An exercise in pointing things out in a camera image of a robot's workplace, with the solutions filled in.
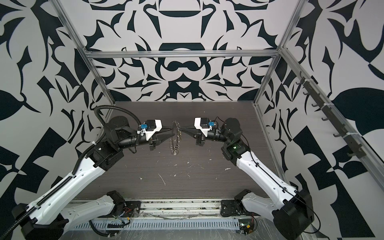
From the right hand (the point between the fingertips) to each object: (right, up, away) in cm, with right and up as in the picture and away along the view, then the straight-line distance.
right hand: (182, 129), depth 58 cm
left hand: (-4, +1, +1) cm, 4 cm away
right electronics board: (+29, -46, +13) cm, 56 cm away
